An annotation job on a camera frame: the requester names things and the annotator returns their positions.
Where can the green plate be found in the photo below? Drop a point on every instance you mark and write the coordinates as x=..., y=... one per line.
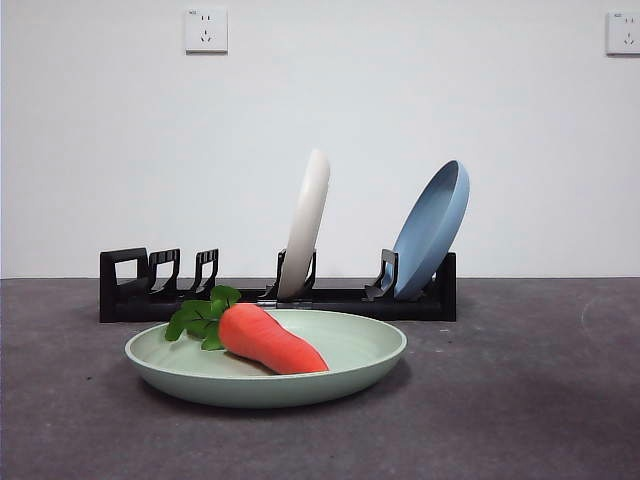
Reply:
x=350, y=345

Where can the black plate rack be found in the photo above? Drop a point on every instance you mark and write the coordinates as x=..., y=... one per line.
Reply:
x=120, y=305

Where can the blue plate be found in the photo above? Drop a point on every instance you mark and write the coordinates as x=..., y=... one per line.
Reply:
x=430, y=235

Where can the beige plate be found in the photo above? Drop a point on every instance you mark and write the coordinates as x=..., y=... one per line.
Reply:
x=310, y=215

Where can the orange carrot with green leaves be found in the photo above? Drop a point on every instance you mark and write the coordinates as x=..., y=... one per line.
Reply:
x=270, y=340

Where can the white wall socket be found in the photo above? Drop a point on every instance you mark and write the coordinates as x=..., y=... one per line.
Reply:
x=207, y=30
x=625, y=34

